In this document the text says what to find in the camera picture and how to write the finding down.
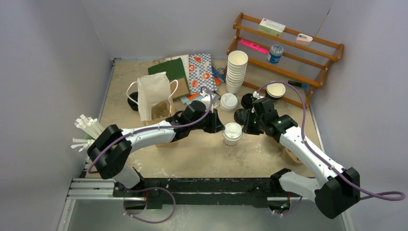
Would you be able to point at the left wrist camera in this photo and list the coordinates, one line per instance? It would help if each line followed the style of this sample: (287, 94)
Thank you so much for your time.
(206, 100)

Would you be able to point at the blue checkered paper bag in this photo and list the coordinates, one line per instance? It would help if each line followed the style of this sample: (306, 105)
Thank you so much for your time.
(200, 73)

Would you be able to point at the white paper cup stack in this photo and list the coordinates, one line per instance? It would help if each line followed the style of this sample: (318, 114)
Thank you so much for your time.
(236, 70)

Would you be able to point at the black blue marker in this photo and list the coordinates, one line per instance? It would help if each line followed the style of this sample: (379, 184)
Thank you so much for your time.
(298, 84)

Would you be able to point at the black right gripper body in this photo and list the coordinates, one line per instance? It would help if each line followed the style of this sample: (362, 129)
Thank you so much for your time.
(253, 126)

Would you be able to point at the white cup lid stack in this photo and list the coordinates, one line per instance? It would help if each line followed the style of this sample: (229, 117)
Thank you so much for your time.
(228, 102)

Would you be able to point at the brown kraft paper bag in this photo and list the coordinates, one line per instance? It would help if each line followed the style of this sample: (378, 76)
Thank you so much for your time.
(155, 98)

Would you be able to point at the blue lidded jar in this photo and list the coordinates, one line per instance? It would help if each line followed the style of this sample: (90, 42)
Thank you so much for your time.
(275, 53)

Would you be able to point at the white paper coffee cup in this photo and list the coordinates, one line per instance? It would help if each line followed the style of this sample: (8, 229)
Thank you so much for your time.
(231, 139)

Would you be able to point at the white green box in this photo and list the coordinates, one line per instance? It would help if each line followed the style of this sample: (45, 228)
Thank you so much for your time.
(271, 28)

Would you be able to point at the wooden shelf rack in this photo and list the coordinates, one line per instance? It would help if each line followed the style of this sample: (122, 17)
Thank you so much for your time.
(324, 68)

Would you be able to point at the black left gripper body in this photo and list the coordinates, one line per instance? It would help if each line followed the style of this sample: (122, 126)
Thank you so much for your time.
(207, 123)

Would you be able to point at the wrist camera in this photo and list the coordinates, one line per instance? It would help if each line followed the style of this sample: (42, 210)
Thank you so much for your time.
(206, 100)
(256, 95)

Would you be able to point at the pink white tape dispenser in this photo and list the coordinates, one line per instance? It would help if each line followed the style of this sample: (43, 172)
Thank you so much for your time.
(304, 39)

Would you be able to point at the small black lid stack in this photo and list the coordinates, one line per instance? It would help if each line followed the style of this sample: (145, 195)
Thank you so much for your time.
(133, 101)

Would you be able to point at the black cup with white cup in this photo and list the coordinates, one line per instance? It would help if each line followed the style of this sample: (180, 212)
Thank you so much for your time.
(275, 91)

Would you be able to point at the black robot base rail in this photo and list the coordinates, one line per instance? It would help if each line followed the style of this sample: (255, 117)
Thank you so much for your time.
(256, 192)

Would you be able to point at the single black cup lid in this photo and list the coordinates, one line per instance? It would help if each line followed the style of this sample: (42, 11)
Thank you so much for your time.
(240, 116)

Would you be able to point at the pink highlighter pen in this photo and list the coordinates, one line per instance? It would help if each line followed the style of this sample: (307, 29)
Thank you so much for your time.
(254, 46)

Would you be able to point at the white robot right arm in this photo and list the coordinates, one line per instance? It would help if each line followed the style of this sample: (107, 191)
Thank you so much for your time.
(329, 189)

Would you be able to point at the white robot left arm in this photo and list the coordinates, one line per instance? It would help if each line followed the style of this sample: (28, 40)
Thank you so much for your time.
(110, 151)

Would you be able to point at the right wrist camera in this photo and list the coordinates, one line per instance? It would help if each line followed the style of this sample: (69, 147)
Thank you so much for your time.
(256, 95)

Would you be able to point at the green paper bag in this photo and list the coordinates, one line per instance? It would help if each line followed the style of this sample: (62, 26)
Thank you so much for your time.
(174, 71)

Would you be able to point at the green cup of stirrers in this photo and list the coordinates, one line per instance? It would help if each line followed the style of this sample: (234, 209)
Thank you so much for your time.
(92, 128)

